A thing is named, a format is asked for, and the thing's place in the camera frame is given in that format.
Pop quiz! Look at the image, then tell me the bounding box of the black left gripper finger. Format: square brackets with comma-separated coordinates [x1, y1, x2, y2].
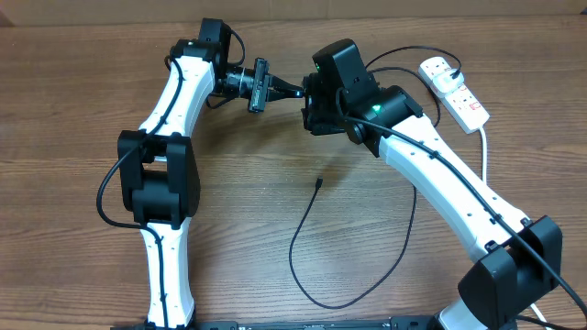
[271, 76, 304, 94]
[267, 90, 304, 102]

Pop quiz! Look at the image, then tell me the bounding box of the black charging cable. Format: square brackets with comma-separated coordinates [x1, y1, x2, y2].
[288, 45, 462, 311]

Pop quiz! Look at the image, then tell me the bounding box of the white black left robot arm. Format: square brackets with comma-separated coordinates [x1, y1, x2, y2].
[96, 18, 304, 329]

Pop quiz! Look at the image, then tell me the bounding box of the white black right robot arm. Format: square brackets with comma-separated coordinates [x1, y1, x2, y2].
[303, 38, 567, 329]

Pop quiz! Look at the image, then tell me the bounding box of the white charger adapter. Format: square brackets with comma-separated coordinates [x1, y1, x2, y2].
[432, 69, 464, 96]

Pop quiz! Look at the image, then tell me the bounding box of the white power strip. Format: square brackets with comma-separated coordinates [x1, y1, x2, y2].
[418, 56, 490, 134]

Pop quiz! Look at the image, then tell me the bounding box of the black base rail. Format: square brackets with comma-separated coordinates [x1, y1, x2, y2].
[109, 314, 441, 330]

